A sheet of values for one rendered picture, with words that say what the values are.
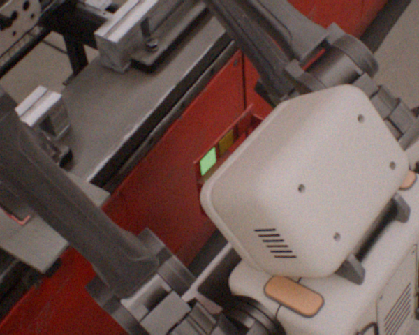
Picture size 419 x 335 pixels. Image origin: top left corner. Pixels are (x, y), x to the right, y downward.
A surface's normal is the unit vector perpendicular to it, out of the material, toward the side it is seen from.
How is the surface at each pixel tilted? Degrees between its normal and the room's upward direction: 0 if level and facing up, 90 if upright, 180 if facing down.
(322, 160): 48
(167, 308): 42
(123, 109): 0
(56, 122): 90
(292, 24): 28
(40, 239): 0
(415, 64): 0
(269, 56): 56
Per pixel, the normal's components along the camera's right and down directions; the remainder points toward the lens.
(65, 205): 0.59, 0.50
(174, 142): 0.83, 0.40
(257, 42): 0.32, 0.23
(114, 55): -0.55, 0.68
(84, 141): -0.07, -0.62
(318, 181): 0.54, -0.09
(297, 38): -0.06, -0.18
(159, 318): 0.18, 0.01
